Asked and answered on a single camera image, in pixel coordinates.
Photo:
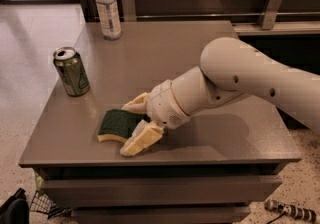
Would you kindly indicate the black wire basket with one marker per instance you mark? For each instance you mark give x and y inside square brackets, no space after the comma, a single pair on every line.
[41,203]

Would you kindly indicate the black white striped handle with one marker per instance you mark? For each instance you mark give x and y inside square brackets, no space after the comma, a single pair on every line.
[293,211]

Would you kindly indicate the clear plastic water bottle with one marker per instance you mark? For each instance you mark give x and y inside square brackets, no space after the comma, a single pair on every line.
[109,19]

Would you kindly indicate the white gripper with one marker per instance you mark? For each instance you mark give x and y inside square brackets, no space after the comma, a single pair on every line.
[162,103]

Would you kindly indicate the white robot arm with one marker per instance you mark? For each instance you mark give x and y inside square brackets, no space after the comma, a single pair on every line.
[228,69]

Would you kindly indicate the black bag on floor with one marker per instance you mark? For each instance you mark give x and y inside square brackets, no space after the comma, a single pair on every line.
[15,210]

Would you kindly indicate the right metal wall bracket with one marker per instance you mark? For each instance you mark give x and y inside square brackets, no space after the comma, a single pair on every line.
[268,17]

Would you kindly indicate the metal wall bracket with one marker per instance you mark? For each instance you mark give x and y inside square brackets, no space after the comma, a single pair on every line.
[268,17]
[129,10]

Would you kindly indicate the upper grey drawer front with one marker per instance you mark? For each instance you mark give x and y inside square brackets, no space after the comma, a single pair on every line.
[160,191]

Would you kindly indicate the green and yellow sponge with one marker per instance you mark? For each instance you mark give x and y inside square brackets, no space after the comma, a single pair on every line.
[118,125]

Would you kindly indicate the green soda can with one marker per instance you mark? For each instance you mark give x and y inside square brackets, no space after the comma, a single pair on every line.
[70,68]

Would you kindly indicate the left metal wall bracket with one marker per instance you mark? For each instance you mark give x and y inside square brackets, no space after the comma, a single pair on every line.
[129,10]

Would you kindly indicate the grey drawer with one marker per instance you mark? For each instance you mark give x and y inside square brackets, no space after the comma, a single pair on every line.
[171,215]
[160,191]

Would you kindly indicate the lower grey drawer front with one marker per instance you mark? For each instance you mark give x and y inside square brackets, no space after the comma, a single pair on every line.
[171,215]

